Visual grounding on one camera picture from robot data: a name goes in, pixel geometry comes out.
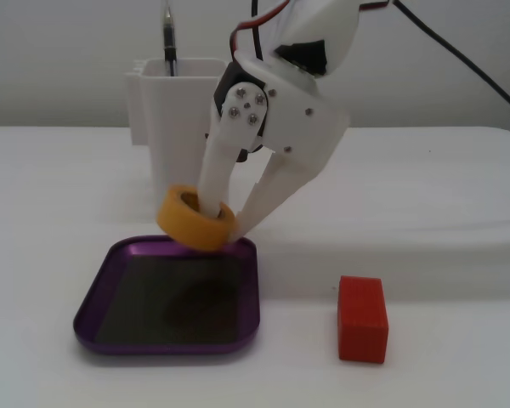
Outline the black pen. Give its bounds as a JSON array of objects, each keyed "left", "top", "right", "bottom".
[{"left": 162, "top": 0, "right": 178, "bottom": 78}]

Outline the red and black servo wire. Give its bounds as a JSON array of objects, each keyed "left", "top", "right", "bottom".
[{"left": 228, "top": 0, "right": 291, "bottom": 61}]

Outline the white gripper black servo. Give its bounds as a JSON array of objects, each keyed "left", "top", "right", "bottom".
[{"left": 197, "top": 51, "right": 349, "bottom": 241}]

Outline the red rectangular block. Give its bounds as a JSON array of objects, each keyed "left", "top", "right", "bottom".
[{"left": 336, "top": 275, "right": 389, "bottom": 365}]

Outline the white plastic pen holder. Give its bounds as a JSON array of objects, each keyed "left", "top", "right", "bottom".
[{"left": 124, "top": 58, "right": 235, "bottom": 216}]

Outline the yellow tape roll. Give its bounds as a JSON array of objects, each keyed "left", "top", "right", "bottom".
[{"left": 156, "top": 184, "right": 238, "bottom": 252}]

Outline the purple metal tray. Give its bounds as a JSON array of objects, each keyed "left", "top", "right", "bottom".
[{"left": 72, "top": 235, "right": 261, "bottom": 356}]

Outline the dark thin cable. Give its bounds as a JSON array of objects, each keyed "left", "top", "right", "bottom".
[{"left": 391, "top": 0, "right": 510, "bottom": 120}]

